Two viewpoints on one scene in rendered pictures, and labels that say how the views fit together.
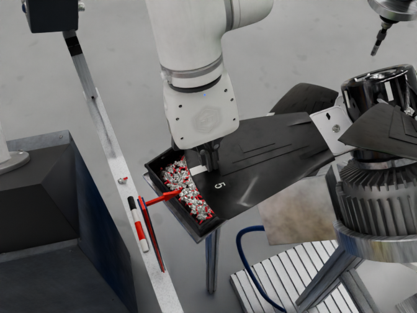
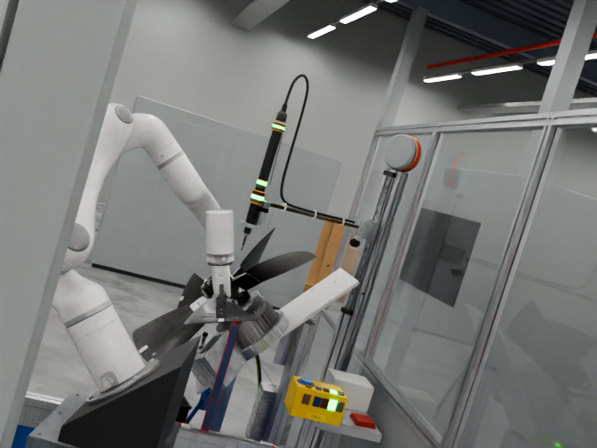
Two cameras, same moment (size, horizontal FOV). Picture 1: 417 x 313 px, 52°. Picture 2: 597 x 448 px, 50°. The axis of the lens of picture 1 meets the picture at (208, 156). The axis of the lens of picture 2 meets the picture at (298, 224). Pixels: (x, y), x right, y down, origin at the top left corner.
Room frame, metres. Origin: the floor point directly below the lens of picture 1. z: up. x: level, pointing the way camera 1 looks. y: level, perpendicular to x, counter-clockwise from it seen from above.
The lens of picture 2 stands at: (-0.18, 1.90, 1.64)
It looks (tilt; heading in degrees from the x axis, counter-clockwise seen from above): 4 degrees down; 281
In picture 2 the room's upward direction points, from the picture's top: 17 degrees clockwise
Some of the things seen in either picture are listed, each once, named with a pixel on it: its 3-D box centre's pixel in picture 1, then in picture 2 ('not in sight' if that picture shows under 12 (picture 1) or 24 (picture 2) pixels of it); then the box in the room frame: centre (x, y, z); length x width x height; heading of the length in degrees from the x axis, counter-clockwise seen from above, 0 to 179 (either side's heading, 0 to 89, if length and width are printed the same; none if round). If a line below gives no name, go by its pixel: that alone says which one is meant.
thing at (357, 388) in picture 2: not in sight; (346, 388); (-0.05, -0.62, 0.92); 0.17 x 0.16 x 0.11; 23
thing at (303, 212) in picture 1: (300, 205); (219, 360); (0.36, -0.19, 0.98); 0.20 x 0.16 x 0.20; 23
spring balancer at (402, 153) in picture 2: not in sight; (402, 153); (0.03, -0.83, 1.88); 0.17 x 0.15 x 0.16; 113
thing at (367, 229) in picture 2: not in sight; (364, 228); (0.08, -0.75, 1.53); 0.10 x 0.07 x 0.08; 58
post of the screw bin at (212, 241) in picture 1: (211, 258); not in sight; (0.44, -0.01, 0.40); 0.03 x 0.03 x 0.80; 38
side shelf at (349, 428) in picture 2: not in sight; (338, 412); (-0.05, -0.54, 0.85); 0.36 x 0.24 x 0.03; 113
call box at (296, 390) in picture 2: not in sight; (314, 402); (-0.01, -0.01, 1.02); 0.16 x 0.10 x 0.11; 23
